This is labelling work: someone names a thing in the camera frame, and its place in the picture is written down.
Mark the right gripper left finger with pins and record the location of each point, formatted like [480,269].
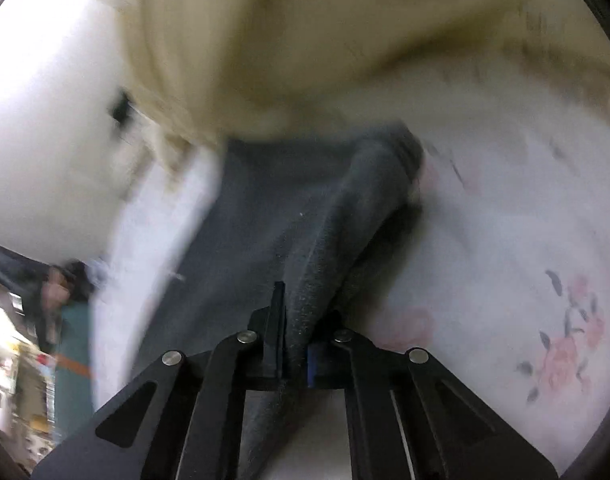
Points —
[181,418]

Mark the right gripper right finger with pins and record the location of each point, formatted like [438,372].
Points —
[408,417]

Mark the dark grey pants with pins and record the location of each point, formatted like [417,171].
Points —
[323,217]

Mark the cluttered wooden shelf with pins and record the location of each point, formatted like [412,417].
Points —
[44,397]

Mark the white floral bed sheet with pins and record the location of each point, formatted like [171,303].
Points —
[507,280]

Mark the white pillow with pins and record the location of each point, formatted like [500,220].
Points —
[60,72]

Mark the beige crumpled blanket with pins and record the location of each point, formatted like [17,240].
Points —
[202,70]

